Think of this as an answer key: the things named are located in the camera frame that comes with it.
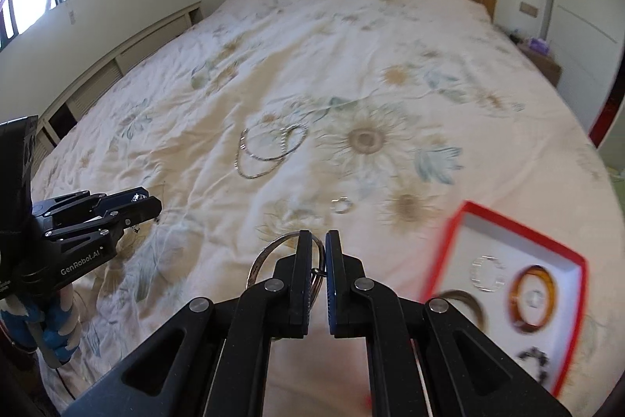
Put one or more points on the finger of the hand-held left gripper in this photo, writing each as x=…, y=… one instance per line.
x=88, y=202
x=122, y=216

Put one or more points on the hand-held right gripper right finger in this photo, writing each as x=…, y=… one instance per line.
x=333, y=285

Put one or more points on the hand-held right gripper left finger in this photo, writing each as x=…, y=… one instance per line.
x=298, y=295

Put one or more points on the silver brooch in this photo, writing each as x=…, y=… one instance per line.
x=139, y=197

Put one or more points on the silver bangle with clasp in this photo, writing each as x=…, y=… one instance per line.
x=259, y=257

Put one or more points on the red jewelry box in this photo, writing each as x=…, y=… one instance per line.
x=488, y=236

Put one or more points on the amber bangle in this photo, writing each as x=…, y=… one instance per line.
x=513, y=299

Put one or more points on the person's left hand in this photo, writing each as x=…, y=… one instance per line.
x=53, y=329

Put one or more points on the floral duvet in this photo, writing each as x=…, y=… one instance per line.
x=293, y=70

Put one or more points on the wooden nightstand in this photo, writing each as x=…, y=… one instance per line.
x=544, y=65

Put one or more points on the purple tissue box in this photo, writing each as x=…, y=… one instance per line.
x=539, y=45

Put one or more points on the white wardrobe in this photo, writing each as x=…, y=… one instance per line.
x=586, y=6

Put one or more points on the wooden wall switch panel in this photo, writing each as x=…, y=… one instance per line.
x=528, y=8

